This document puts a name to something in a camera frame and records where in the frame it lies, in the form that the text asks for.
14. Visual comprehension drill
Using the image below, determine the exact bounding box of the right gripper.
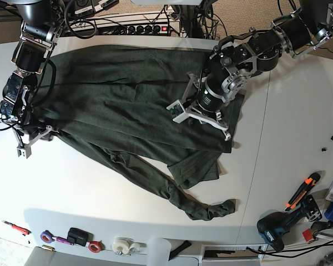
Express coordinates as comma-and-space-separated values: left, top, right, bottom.
13, 125, 58, 158

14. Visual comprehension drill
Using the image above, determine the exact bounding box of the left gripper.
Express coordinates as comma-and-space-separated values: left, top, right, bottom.
166, 72, 231, 141

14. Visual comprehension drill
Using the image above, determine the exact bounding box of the dark green t-shirt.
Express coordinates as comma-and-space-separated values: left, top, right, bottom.
33, 45, 236, 221

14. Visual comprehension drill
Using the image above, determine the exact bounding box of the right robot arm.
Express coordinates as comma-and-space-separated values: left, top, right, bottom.
0, 1, 66, 158

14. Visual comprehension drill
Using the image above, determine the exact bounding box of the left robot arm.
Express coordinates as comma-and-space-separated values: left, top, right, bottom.
167, 1, 333, 141

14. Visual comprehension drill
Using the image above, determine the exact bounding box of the red black screwdriver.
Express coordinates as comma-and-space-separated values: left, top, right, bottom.
2, 220, 31, 236

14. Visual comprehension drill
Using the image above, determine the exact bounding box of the black power strip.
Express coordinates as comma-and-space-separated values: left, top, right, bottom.
71, 23, 180, 37

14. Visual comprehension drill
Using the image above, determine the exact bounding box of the purple tape roll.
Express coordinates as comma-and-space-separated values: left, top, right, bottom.
41, 230, 54, 243

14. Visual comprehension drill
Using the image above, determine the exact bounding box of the red tape roll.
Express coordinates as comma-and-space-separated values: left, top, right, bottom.
88, 241, 102, 253

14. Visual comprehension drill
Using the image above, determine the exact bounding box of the clear tape dispenser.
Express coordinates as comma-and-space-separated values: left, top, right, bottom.
110, 238, 146, 256

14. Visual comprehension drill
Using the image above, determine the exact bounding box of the white paper roll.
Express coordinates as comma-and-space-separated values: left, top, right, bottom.
147, 238, 171, 266

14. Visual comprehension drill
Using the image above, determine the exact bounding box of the orange black utility knife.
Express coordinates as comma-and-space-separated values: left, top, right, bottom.
285, 172, 321, 212

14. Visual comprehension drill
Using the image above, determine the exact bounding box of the red square tag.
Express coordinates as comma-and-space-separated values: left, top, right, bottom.
302, 228, 314, 242

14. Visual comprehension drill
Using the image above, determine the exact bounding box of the black action camera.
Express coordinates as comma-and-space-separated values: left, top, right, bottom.
67, 227, 89, 247

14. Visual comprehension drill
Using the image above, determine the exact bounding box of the teal black cordless drill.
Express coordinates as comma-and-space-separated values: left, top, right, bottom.
256, 195, 322, 252

